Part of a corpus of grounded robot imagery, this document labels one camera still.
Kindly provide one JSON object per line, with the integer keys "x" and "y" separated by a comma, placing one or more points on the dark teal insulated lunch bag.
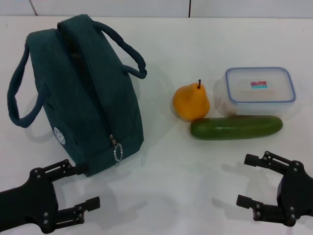
{"x": 80, "y": 98}

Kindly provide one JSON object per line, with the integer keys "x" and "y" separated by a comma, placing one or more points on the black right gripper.
{"x": 297, "y": 195}

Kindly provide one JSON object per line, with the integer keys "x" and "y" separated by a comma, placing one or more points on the yellow orange pear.
{"x": 190, "y": 102}

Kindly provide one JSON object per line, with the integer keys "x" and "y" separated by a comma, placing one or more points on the green cucumber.
{"x": 234, "y": 128}

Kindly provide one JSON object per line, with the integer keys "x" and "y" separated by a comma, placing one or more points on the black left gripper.
{"x": 27, "y": 208}

